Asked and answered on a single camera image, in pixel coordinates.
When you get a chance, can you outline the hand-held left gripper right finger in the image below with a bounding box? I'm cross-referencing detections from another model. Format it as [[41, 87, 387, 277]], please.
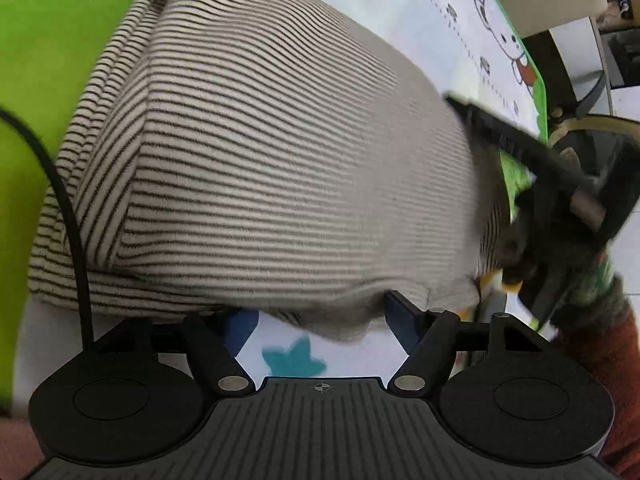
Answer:
[[384, 290, 553, 397]]

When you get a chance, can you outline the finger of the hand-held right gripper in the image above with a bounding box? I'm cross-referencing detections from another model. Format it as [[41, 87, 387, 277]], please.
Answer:
[[444, 91, 598, 197]]

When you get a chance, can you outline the person's right forearm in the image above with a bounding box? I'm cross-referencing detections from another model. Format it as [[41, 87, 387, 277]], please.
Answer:
[[547, 255, 640, 479]]

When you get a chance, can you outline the striped beige shirt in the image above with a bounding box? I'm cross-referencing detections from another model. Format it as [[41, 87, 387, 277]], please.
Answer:
[[27, 0, 512, 344]]

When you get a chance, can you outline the cartoon printed play mat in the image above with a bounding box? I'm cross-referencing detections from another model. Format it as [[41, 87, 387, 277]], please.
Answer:
[[0, 0, 552, 411]]

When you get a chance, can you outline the white desk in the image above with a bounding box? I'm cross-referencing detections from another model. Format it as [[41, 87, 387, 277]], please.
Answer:
[[547, 15, 609, 111]]

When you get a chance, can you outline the gold framed office chair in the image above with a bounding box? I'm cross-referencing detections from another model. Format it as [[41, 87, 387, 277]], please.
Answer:
[[547, 74, 640, 161]]

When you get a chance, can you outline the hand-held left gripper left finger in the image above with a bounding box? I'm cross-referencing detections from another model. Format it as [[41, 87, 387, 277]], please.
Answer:
[[90, 307, 259, 395]]

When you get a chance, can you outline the black cable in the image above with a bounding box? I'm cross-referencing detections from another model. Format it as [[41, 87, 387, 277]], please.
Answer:
[[0, 108, 96, 354]]

